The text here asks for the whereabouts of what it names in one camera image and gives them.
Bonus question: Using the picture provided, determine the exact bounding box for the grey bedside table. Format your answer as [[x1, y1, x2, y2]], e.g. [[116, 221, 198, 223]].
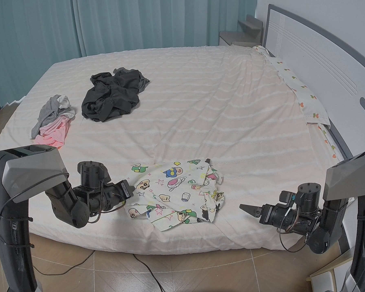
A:
[[219, 14, 264, 47]]

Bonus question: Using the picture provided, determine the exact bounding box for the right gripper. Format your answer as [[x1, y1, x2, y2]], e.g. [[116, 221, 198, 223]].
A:
[[239, 204, 296, 227]]

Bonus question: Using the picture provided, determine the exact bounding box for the blue-green curtain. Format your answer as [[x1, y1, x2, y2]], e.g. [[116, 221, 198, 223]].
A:
[[71, 0, 258, 58], [0, 0, 81, 107]]

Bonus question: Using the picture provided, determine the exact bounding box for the white printed pillow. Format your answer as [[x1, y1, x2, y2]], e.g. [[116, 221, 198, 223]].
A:
[[252, 45, 331, 126]]

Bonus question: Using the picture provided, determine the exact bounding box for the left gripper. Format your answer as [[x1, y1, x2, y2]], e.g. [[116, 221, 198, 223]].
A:
[[110, 179, 135, 208]]

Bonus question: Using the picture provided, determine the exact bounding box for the white printed pyjama top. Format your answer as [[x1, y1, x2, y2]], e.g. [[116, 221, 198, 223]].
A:
[[123, 158, 227, 232]]

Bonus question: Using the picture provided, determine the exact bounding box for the bed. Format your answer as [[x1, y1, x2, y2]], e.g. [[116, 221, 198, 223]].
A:
[[0, 4, 365, 255]]

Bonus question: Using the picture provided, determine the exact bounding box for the white garment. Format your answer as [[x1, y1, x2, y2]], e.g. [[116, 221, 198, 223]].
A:
[[58, 95, 77, 118]]

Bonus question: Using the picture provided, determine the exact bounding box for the light grey garment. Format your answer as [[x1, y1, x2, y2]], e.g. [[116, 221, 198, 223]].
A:
[[30, 94, 64, 139]]

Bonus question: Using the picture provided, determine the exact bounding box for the black garment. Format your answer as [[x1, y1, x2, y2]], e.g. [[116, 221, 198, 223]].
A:
[[81, 71, 142, 123]]

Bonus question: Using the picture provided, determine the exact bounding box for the pink garment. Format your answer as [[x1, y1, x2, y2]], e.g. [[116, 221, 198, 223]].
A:
[[33, 115, 72, 150]]

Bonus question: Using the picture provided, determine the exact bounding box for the black cable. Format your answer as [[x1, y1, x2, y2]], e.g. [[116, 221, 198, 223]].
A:
[[33, 249, 95, 276], [278, 228, 308, 253], [132, 253, 168, 292], [0, 172, 70, 225], [88, 193, 127, 224]]

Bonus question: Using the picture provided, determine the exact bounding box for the dark grey garment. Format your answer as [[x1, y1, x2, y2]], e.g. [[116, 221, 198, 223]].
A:
[[113, 67, 152, 94]]

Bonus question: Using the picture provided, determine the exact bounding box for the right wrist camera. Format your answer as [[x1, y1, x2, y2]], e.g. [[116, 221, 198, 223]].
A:
[[278, 191, 294, 208]]

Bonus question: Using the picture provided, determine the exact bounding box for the white flat box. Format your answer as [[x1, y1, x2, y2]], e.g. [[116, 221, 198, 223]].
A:
[[306, 248, 358, 292]]

